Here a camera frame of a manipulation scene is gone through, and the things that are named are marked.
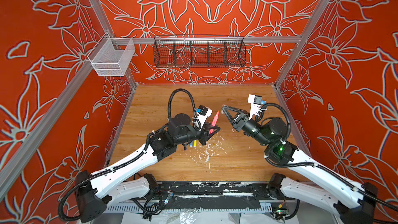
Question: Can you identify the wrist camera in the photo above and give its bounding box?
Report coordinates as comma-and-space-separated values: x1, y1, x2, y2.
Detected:
193, 105, 212, 130
248, 94, 266, 119

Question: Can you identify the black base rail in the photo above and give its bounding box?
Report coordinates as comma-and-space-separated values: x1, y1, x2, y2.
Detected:
137, 181, 296, 214

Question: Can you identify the aluminium right floor rail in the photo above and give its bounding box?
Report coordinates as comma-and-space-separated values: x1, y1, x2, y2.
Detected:
273, 83, 324, 181

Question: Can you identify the pink marker pen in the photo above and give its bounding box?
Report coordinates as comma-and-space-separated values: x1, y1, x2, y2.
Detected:
209, 111, 219, 134

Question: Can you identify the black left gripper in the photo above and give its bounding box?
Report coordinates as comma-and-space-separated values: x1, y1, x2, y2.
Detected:
175, 121, 219, 145

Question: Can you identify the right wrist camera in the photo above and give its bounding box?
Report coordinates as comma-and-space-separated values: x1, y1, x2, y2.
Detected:
248, 94, 266, 119

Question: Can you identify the black wire basket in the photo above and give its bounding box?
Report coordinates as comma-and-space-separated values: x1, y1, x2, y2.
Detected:
153, 35, 247, 68

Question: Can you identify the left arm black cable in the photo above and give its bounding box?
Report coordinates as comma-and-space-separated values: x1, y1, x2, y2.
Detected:
167, 88, 197, 120

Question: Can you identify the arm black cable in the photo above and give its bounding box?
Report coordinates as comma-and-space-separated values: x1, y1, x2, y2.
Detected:
167, 88, 197, 120
257, 102, 398, 214

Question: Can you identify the white wire basket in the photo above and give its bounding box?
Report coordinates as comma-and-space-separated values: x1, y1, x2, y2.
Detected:
88, 33, 135, 77

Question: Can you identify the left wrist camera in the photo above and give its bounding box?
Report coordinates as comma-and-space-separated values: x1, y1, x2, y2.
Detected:
193, 105, 212, 130

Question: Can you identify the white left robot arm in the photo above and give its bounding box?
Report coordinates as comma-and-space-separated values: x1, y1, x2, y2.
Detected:
69, 114, 220, 223

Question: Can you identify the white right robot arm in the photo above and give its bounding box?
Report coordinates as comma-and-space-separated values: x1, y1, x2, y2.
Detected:
222, 103, 378, 224

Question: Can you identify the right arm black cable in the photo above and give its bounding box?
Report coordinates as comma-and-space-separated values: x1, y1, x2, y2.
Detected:
257, 102, 398, 214

